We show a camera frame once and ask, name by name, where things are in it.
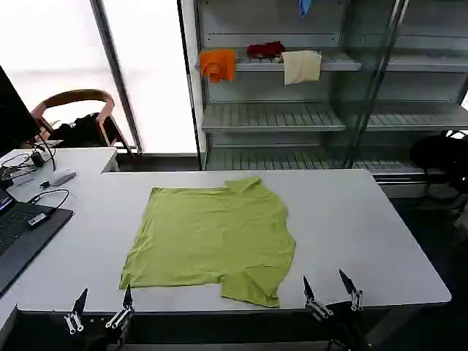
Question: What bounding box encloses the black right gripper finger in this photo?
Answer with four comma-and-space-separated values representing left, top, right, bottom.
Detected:
301, 276, 334, 322
338, 268, 364, 312

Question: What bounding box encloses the white computer mouse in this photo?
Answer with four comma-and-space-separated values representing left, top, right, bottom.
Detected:
48, 168, 78, 186

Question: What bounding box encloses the dark grey laptop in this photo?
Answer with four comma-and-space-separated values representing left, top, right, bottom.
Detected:
0, 186, 75, 295

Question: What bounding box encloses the green polo shirt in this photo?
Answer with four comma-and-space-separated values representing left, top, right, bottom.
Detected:
119, 176, 297, 309

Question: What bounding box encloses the grey slanted window post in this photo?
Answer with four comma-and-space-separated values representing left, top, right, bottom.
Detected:
89, 0, 144, 155

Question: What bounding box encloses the black looped usb cable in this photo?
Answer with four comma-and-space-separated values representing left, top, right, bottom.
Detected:
28, 188, 71, 217

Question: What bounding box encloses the black clothes pile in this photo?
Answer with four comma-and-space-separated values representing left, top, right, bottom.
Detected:
54, 113, 110, 148

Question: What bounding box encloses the grey metal shelf rack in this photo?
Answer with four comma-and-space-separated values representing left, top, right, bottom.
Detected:
178, 0, 468, 198

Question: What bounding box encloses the black backpack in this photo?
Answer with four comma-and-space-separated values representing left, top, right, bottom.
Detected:
408, 134, 468, 177

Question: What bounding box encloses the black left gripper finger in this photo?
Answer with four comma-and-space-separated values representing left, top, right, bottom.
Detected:
105, 283, 135, 329
64, 287, 89, 334

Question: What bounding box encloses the brown wooden chair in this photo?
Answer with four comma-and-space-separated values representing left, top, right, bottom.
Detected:
31, 89, 137, 155

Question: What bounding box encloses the silver usb dongle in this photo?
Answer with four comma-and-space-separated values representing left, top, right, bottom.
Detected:
28, 211, 50, 230

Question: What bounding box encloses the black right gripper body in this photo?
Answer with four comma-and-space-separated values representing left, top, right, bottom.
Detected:
325, 300, 373, 351

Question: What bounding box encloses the black computer monitor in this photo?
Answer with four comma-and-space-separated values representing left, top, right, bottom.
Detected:
0, 65, 42, 155

